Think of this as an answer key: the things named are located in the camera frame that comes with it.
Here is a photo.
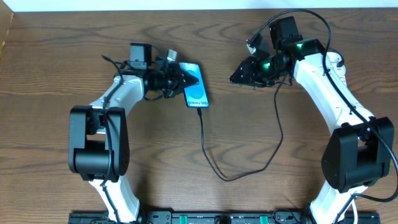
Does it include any blue screen Galaxy smartphone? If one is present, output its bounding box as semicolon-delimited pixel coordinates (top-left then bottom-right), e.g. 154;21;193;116
179;62;209;108

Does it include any white power strip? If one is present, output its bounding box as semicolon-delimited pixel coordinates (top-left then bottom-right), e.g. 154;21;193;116
338;75;347;86

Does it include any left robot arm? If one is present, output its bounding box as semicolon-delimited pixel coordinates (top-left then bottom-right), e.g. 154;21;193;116
68;43;199;223

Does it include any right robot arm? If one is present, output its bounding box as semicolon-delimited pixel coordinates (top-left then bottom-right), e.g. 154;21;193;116
230;11;397;223

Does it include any white USB charger plug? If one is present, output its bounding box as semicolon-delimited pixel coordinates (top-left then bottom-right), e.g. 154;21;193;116
327;52;346;75

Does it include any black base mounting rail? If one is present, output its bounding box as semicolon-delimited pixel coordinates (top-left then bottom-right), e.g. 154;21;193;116
68;210;381;224

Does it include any white power strip cord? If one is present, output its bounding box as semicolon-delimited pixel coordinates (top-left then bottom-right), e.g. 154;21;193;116
348;198;359;224

